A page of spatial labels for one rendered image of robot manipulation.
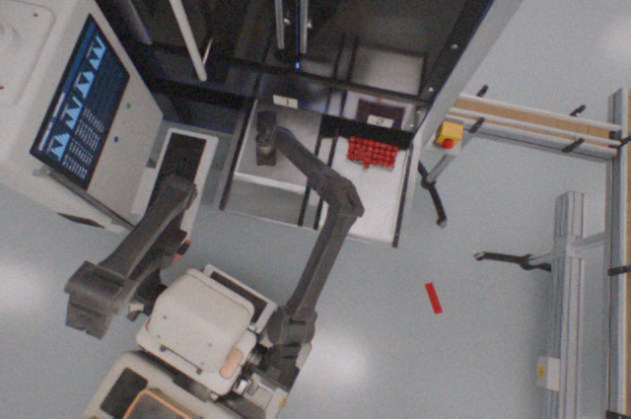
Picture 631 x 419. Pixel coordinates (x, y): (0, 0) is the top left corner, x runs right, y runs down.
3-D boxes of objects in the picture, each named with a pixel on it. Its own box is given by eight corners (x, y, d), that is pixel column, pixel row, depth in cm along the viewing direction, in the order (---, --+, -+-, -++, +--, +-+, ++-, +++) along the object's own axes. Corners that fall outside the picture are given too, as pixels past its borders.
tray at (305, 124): (257, 94, 183) (257, 89, 180) (323, 107, 183) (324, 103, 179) (235, 174, 173) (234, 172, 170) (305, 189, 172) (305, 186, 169)
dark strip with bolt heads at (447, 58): (403, 126, 168) (491, -47, 92) (415, 129, 168) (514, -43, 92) (402, 129, 168) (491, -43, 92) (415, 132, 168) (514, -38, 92)
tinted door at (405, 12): (298, 71, 149) (299, -90, 93) (433, 99, 148) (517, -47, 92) (298, 72, 149) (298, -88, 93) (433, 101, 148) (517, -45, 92)
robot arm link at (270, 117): (265, 134, 144) (289, 140, 149) (267, 100, 147) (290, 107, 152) (246, 146, 153) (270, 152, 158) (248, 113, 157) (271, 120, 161)
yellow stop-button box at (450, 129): (438, 124, 173) (444, 115, 166) (457, 128, 173) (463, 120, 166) (435, 143, 171) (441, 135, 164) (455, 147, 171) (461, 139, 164)
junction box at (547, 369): (536, 355, 198) (547, 356, 189) (549, 358, 198) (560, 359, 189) (535, 386, 194) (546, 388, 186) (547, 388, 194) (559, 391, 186)
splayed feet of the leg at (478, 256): (472, 247, 257) (482, 243, 244) (565, 268, 256) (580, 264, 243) (471, 262, 255) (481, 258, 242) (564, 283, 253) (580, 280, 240)
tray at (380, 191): (339, 138, 179) (339, 134, 176) (406, 153, 178) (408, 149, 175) (319, 223, 168) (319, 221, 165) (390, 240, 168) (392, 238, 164)
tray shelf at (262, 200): (245, 94, 185) (245, 91, 184) (422, 130, 183) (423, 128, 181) (212, 209, 171) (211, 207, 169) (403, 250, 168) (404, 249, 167)
